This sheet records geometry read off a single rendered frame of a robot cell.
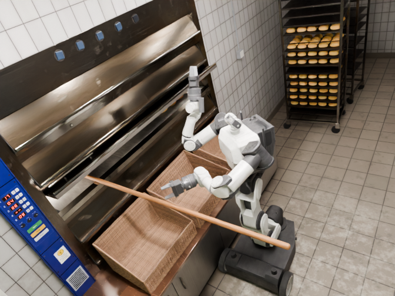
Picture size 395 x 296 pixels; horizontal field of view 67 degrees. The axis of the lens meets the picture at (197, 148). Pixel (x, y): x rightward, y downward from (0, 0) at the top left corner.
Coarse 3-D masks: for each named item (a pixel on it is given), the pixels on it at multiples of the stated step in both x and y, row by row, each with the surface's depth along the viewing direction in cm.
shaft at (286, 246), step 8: (88, 176) 215; (112, 184) 201; (128, 192) 192; (136, 192) 189; (152, 200) 180; (160, 200) 178; (176, 208) 170; (184, 208) 168; (200, 216) 161; (208, 216) 159; (216, 224) 156; (224, 224) 153; (232, 224) 151; (240, 232) 148; (248, 232) 146; (264, 240) 141; (272, 240) 139; (288, 248) 135
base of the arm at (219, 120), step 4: (216, 116) 200; (220, 116) 199; (224, 116) 197; (216, 120) 199; (220, 120) 197; (224, 120) 196; (216, 124) 198; (220, 124) 196; (224, 124) 195; (216, 128) 197; (220, 128) 197
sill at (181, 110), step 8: (208, 88) 298; (184, 104) 280; (176, 112) 270; (184, 112) 273; (168, 120) 261; (160, 128) 253; (152, 136) 246; (144, 144) 239; (128, 152) 234; (136, 152) 234; (120, 160) 228; (128, 160) 228; (112, 168) 222; (120, 168) 223; (104, 176) 216; (112, 176) 218; (96, 184) 210; (104, 184) 214; (88, 192) 205; (80, 200) 200; (64, 208) 197; (72, 208) 196; (64, 216) 192
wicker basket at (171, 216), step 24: (120, 216) 226; (144, 216) 242; (168, 216) 242; (96, 240) 212; (120, 240) 226; (144, 240) 236; (168, 240) 231; (120, 264) 199; (144, 264) 218; (168, 264) 208; (144, 288) 199
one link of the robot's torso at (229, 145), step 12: (252, 120) 189; (264, 120) 186; (228, 132) 184; (240, 132) 181; (252, 132) 178; (264, 132) 172; (228, 144) 179; (240, 144) 173; (264, 144) 178; (228, 156) 186; (240, 156) 175
